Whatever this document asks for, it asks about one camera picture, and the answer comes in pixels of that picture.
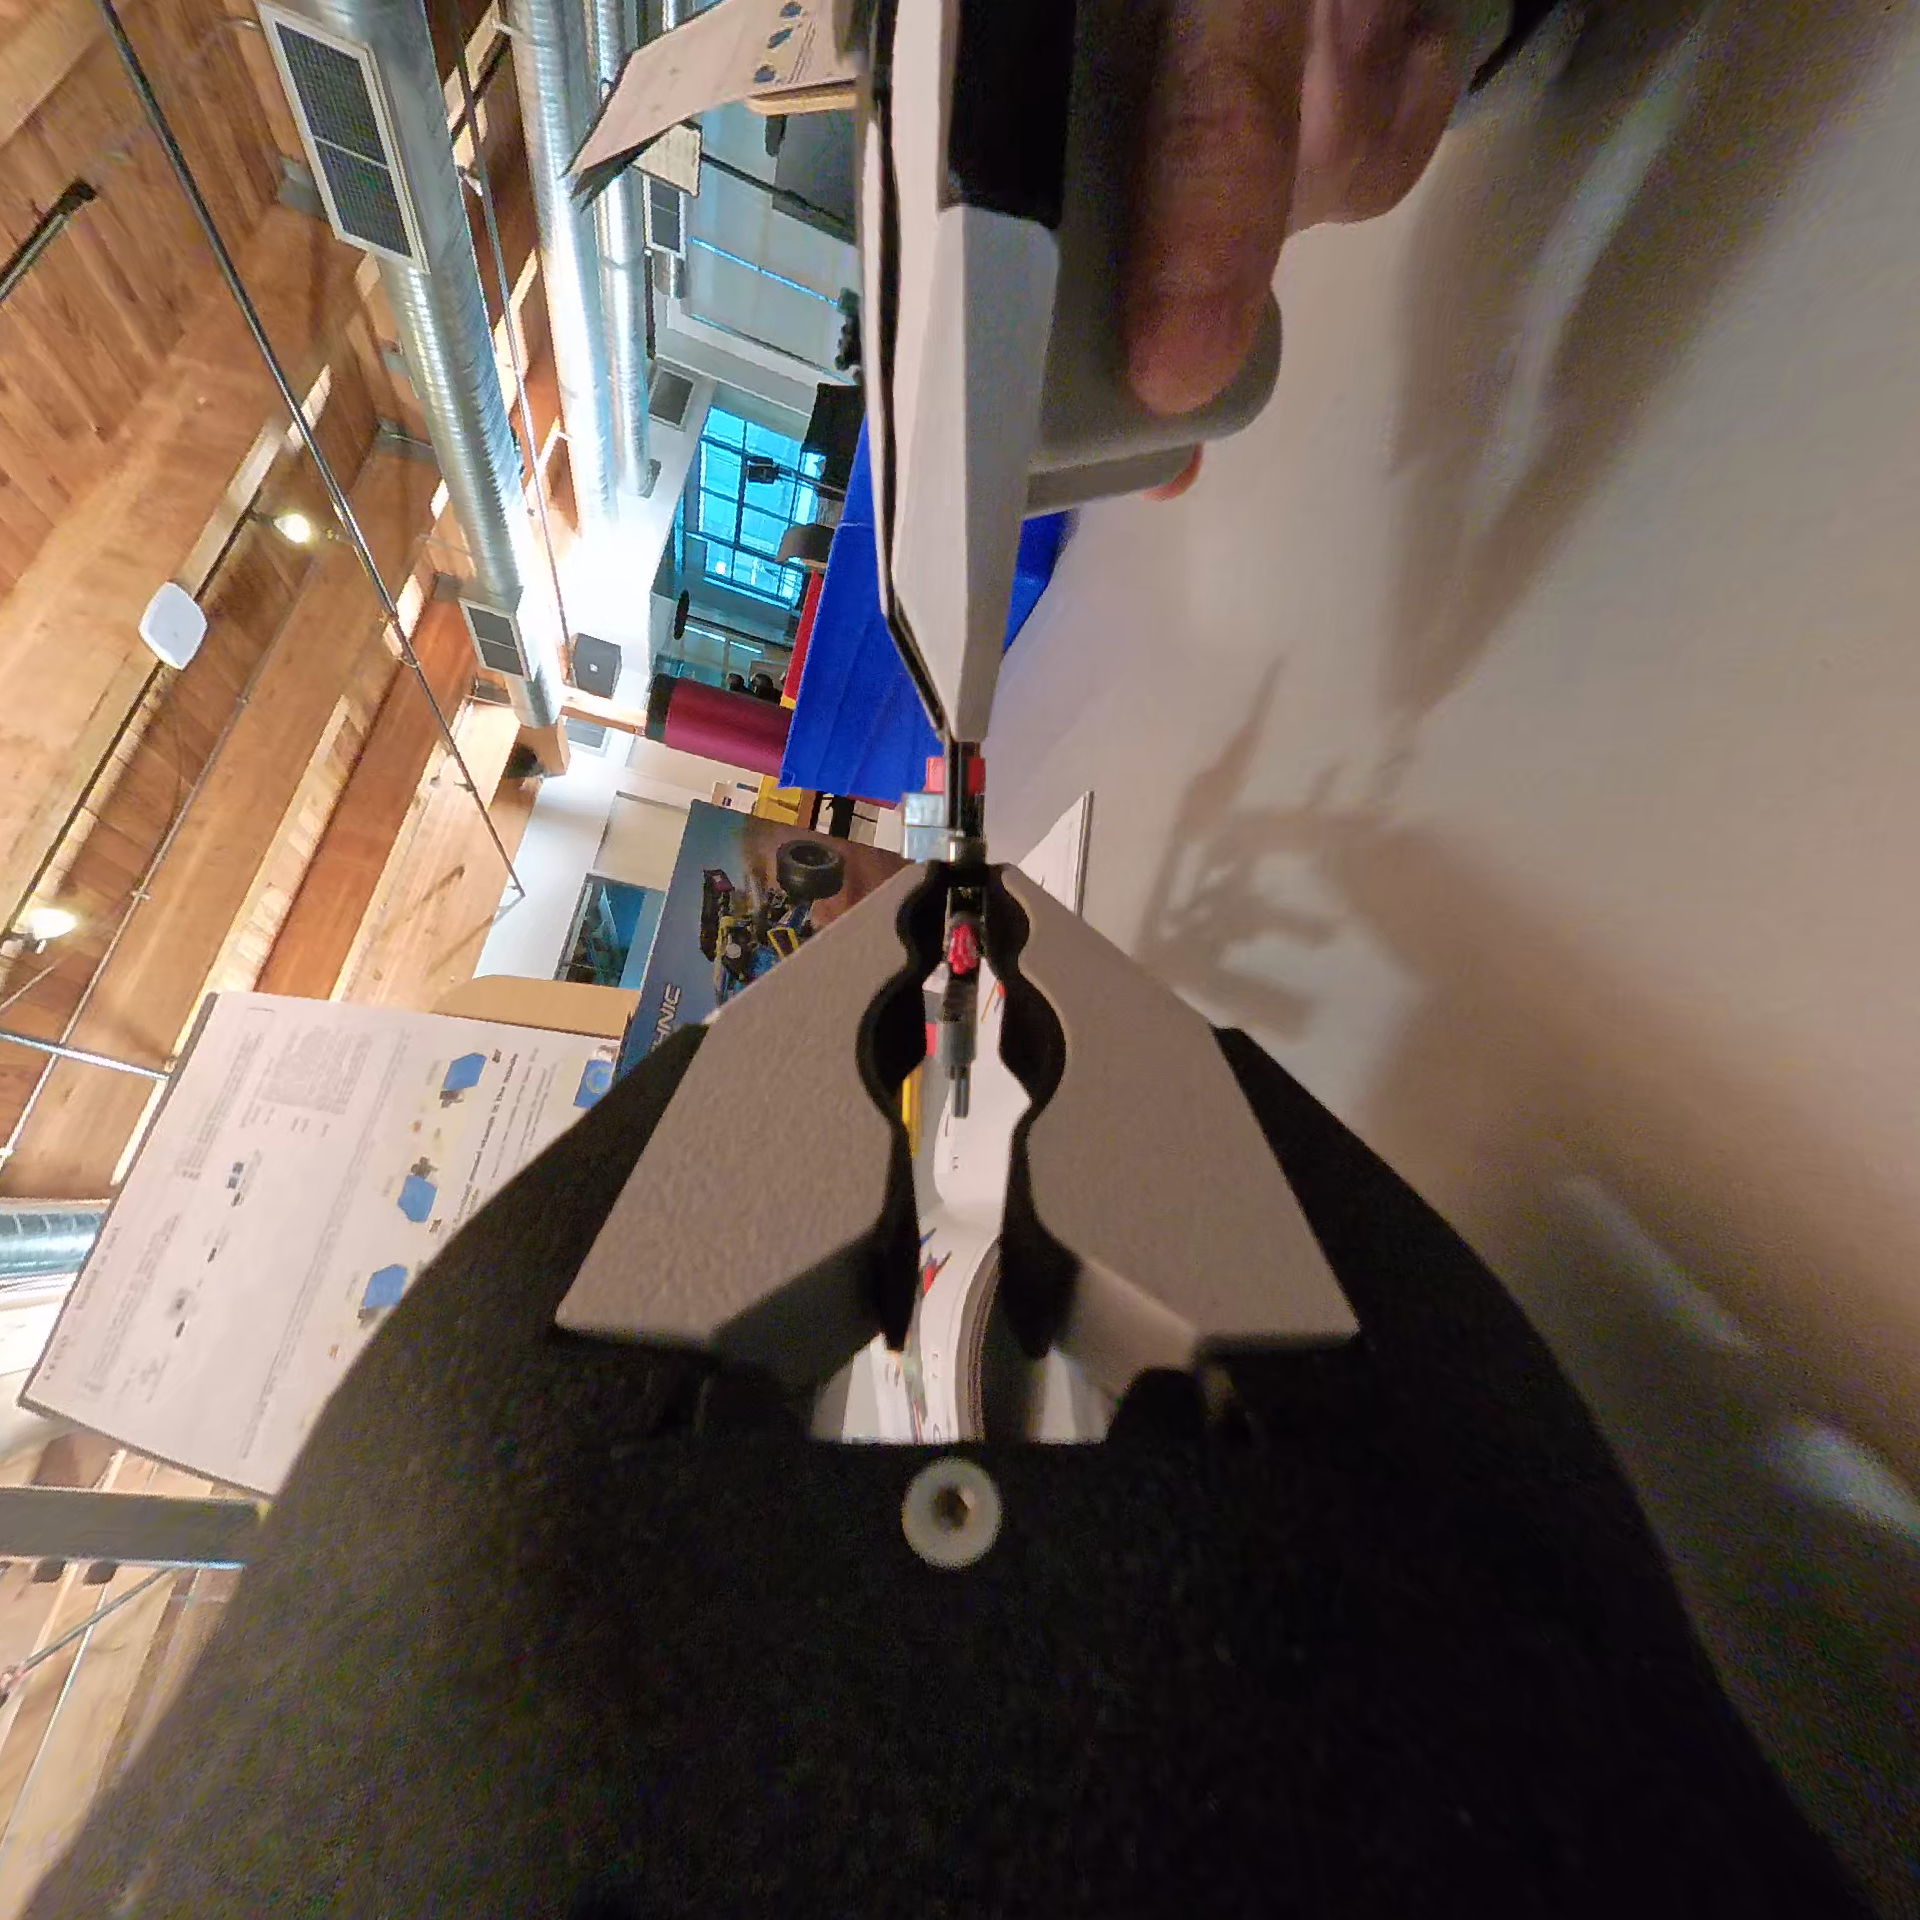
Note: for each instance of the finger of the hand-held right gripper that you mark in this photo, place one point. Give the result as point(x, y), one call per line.
point(873, 224)
point(975, 451)

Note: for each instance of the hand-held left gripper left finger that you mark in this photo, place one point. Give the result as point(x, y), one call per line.
point(734, 1186)

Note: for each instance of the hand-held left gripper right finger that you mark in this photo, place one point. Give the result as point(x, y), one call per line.
point(1184, 1186)

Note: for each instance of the grey lego chassis assembly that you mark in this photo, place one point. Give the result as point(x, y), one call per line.
point(960, 938)

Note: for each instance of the lego set box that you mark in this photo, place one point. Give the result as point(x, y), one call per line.
point(751, 916)

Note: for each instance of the person's right hand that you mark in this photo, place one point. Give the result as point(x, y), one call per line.
point(1231, 149)

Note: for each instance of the white air vent grille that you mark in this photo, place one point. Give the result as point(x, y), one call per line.
point(346, 135)
point(494, 640)
point(671, 214)

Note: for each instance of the open instruction booklet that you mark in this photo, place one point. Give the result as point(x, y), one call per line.
point(960, 1200)

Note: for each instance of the hanging tan board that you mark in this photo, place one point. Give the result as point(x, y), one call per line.
point(674, 91)

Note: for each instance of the tagged blue storage bin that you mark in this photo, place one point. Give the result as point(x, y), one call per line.
point(855, 706)

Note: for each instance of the maroon water bottle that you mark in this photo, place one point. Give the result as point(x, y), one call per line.
point(720, 723)

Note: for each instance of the task instruction poster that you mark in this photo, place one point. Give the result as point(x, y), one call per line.
point(270, 1200)

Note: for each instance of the ceiling spot lamp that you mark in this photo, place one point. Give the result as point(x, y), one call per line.
point(48, 922)
point(293, 530)

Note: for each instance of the grey metal beam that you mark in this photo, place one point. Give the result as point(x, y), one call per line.
point(120, 1527)

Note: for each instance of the white ceiling access point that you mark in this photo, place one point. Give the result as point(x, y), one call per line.
point(172, 628)

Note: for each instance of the slim silver air duct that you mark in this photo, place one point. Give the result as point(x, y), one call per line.
point(592, 224)

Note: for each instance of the blue wall screen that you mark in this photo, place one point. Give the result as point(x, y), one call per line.
point(609, 931)

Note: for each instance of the black wall speaker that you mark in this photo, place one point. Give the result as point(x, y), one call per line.
point(594, 666)

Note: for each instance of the large silver air duct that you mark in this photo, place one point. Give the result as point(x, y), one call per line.
point(450, 389)

